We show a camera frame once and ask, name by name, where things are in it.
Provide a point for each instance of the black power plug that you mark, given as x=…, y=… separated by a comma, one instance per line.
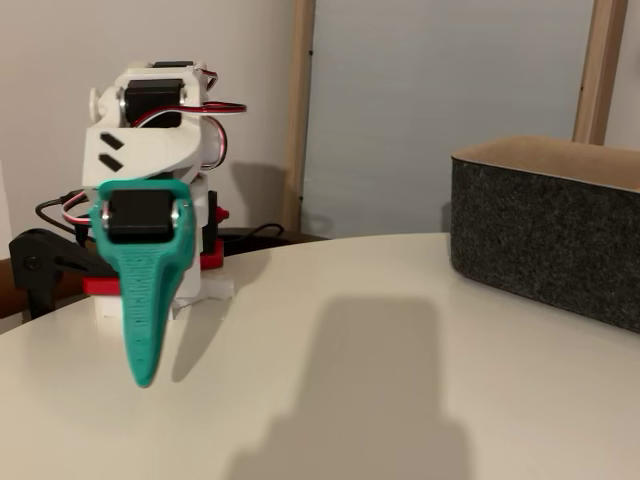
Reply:
x=82, y=235

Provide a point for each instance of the wooden shelf post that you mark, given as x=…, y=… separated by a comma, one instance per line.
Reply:
x=597, y=75
x=297, y=125

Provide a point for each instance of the grey felt box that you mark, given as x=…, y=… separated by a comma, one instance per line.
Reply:
x=540, y=240

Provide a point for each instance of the black clamp with red pad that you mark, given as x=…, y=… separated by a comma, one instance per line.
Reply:
x=214, y=257
x=35, y=260

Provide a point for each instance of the teal gripper black servo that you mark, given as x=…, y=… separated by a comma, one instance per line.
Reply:
x=139, y=216

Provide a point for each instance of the translucent grey panel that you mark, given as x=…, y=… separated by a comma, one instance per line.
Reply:
x=425, y=100

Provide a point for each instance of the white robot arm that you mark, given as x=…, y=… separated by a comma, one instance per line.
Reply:
x=145, y=145

